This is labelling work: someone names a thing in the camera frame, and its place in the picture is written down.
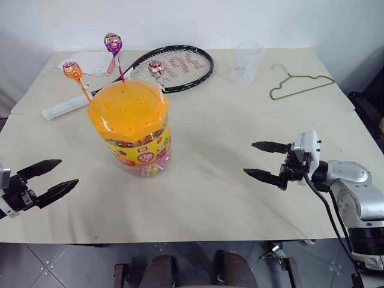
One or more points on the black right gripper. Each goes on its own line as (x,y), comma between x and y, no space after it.
(292,169)

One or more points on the orange-lidded lollipop jar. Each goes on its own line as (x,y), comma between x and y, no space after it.
(135,126)

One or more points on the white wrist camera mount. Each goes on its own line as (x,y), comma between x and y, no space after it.
(3,175)
(310,145)

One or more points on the orange wrapped lollipop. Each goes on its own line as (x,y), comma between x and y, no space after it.
(72,70)

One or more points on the pink wrapped lollipop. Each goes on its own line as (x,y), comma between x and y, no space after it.
(156,69)

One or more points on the purple wrapped lollipop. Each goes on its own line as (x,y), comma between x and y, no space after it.
(113,43)

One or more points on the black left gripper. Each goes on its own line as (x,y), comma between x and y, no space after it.
(19,196)

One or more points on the clear plastic cup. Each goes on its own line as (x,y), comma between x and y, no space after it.
(246,64)

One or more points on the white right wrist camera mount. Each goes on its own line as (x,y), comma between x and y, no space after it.
(310,145)

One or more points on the dark metal frame leg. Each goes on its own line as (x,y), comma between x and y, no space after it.
(121,274)
(291,271)

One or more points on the dark brown rounded shape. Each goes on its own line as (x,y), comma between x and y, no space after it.
(159,271)
(234,270)

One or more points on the black object beside table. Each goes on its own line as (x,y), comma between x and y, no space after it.
(367,108)

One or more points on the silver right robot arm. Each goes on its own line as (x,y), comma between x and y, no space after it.
(354,183)

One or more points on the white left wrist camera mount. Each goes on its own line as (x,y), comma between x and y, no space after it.
(3,175)

